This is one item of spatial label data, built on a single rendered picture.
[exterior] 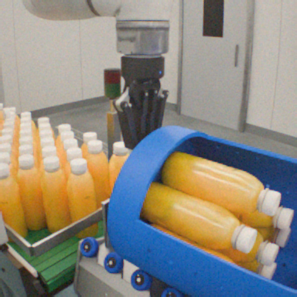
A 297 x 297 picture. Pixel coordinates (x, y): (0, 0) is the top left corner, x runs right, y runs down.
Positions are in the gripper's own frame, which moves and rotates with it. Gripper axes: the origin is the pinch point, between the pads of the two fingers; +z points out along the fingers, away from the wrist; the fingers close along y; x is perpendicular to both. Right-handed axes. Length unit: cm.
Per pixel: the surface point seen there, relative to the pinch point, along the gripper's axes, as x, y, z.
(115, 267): 0.5, 9.1, 19.6
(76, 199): -18.2, 2.8, 14.1
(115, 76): -43, -37, -7
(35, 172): -30.2, 6.4, 9.4
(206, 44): -190, -365, 2
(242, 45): -131, -357, -3
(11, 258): -25.4, 20.4, 26.5
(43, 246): -15.6, 15.6, 19.4
